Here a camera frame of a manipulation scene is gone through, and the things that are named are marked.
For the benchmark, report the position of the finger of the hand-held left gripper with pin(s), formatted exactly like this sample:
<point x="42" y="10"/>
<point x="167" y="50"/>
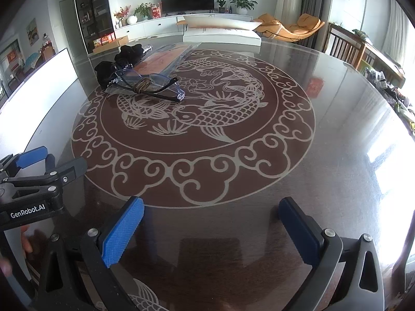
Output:
<point x="30" y="157"/>
<point x="71" y="170"/>

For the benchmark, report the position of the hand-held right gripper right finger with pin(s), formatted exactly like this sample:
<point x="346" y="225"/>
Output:
<point x="298" y="230"/>

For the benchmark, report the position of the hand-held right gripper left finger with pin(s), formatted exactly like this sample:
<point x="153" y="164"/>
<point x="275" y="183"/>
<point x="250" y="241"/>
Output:
<point x="124" y="230"/>

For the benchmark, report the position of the clear safety glasses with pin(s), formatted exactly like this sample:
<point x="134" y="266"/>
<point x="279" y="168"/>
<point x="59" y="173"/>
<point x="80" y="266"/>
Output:
<point x="162" y="88"/>

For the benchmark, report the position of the person's left hand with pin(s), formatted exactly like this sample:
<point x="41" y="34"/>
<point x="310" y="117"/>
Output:
<point x="26" y="239"/>

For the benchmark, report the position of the white board panel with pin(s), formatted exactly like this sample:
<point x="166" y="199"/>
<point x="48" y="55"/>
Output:
<point x="39" y="81"/>

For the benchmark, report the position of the black cloth bundle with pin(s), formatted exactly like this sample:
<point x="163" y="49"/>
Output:
<point x="107" y="73"/>
<point x="129" y="53"/>

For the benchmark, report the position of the cardboard box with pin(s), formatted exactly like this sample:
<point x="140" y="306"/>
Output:
<point x="116" y="42"/>

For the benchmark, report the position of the red yellow packets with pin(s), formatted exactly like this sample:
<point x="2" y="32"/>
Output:
<point x="107" y="39"/>

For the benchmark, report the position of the white door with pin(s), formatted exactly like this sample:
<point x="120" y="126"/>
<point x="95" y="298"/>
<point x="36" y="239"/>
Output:
<point x="68" y="26"/>

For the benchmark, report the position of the silver cylindrical object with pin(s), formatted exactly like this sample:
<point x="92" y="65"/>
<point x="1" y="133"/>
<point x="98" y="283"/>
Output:
<point x="147" y="48"/>

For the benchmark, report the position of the clear bag with red paper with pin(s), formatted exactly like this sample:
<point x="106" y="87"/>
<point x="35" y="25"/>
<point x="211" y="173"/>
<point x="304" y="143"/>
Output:
<point x="165" y="58"/>

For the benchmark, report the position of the tall glass cabinet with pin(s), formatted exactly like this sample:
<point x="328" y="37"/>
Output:
<point x="94" y="11"/>

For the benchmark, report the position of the flowers in white vase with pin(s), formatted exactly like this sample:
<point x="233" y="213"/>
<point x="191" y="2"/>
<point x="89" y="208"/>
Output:
<point x="126" y="17"/>

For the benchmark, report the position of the pile of small clutter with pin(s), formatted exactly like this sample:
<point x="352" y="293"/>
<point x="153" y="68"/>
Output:
<point x="397" y="95"/>

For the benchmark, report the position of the white television cabinet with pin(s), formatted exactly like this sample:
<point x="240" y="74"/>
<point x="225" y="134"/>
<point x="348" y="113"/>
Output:
<point x="155" y="26"/>

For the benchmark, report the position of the leafy potted plant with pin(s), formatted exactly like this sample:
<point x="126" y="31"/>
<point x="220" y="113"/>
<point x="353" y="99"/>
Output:
<point x="144" y="10"/>

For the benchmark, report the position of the red gift box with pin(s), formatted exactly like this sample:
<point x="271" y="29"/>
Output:
<point x="155" y="11"/>

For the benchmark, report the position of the light wooden chair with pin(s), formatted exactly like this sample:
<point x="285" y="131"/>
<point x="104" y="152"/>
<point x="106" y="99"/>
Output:
<point x="382" y="63"/>

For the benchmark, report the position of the dark wooden chair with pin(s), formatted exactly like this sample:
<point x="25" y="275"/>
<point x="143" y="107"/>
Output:
<point x="343" y="45"/>

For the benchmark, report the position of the orange lounge chair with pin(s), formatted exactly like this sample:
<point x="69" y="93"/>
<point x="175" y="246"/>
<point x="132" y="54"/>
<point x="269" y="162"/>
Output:
<point x="295" y="28"/>

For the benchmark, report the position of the white long cushion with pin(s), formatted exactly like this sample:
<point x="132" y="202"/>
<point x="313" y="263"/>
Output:
<point x="220" y="22"/>

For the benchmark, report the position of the small potted plant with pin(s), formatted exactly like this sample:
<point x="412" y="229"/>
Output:
<point x="221" y="6"/>

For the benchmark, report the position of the white sheer curtain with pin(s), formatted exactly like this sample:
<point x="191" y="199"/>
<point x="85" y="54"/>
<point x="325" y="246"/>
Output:
<point x="398" y="29"/>

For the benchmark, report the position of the grey curtain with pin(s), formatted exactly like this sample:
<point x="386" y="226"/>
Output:
<point x="313" y="3"/>

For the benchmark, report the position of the large potted plant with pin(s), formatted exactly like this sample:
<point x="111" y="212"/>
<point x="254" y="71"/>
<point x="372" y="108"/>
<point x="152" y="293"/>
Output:
<point x="243" y="2"/>

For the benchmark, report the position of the framed wall picture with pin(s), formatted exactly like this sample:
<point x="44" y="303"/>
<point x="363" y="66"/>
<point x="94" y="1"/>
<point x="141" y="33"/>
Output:
<point x="31" y="32"/>

